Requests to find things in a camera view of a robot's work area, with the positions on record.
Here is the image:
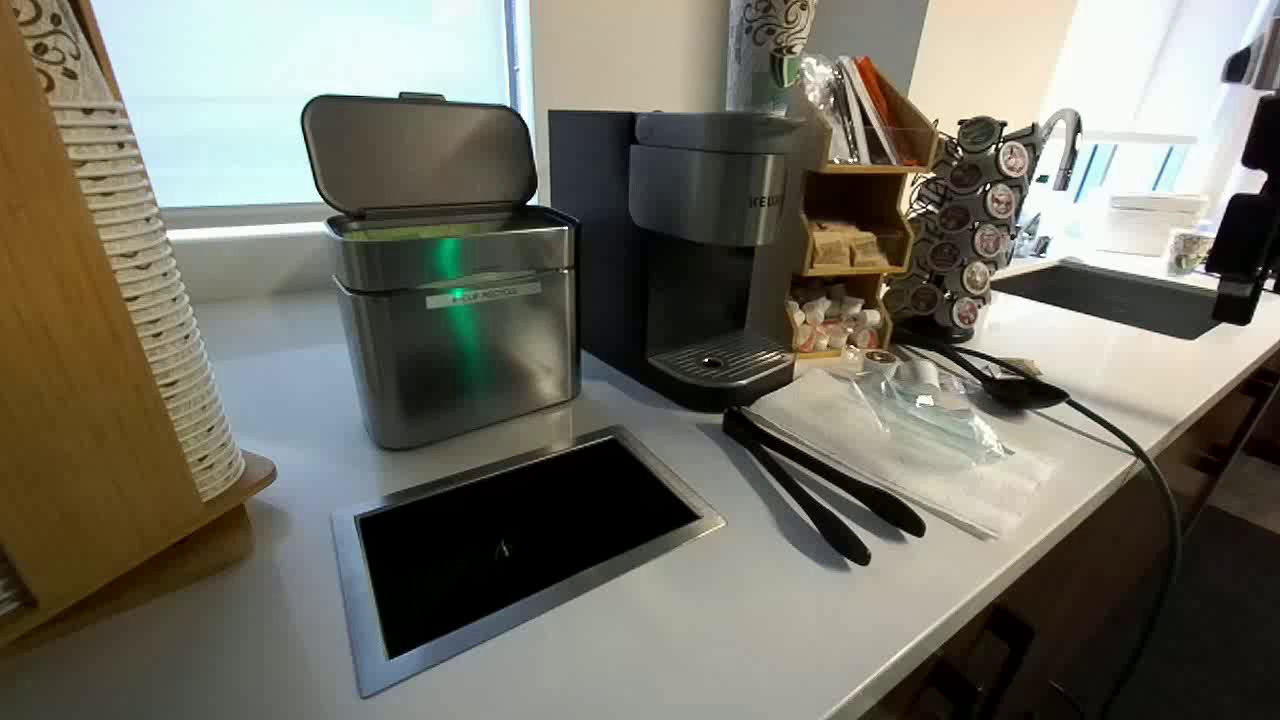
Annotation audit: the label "tall white paper cup stack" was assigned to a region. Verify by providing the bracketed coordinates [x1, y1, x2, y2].
[7, 0, 251, 506]

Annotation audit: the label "brown wooden condiment holder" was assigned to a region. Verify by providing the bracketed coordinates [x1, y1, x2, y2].
[779, 125, 928, 371]

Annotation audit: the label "dark recessed sink basin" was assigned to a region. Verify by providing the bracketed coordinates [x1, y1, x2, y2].
[990, 256, 1225, 345]

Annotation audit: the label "crinkly shiny plastic wrapper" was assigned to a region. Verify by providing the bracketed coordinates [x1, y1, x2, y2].
[795, 50, 857, 169]

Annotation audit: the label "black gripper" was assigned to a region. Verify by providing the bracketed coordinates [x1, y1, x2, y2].
[1205, 186, 1280, 333]

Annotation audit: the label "light wooden cup dispenser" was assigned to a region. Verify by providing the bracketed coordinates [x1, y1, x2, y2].
[0, 0, 280, 652]

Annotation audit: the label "chrome sink faucet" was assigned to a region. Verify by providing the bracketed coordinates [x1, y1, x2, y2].
[1027, 102, 1088, 201]

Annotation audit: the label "patterned paper cup stack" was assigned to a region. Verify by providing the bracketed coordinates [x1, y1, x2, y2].
[737, 0, 825, 119]

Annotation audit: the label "coffee pod carousel rack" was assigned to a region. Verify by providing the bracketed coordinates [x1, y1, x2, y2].
[889, 112, 1050, 351]

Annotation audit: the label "small patterned mug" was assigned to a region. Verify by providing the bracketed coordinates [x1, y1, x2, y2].
[1164, 225, 1222, 278]

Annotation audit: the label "black grey coffee machine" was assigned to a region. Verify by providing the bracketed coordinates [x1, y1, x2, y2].
[546, 109, 834, 415]

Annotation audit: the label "white embossed paper towel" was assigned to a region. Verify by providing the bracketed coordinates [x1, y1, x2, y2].
[745, 355, 1135, 544]

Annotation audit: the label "black power cable with plug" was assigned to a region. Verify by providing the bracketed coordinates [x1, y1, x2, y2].
[917, 336, 1194, 720]

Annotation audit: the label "stainless steel lidded bin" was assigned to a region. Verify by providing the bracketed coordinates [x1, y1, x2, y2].
[298, 88, 586, 455]

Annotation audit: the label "black plastic tongs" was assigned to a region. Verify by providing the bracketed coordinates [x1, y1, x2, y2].
[721, 402, 931, 571]

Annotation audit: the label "steel framed counter trash chute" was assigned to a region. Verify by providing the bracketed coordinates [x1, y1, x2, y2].
[330, 424, 728, 704]

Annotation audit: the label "clear plastic bag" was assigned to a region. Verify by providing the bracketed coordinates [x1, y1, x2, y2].
[853, 351, 1019, 463]

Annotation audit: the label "orange packet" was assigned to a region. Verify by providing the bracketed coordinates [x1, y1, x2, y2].
[853, 50, 942, 170]

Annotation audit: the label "wooden under-counter cabinet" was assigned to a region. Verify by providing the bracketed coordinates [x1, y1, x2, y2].
[857, 355, 1280, 720]

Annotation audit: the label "white paper packets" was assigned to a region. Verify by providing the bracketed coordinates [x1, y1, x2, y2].
[834, 54, 880, 169]

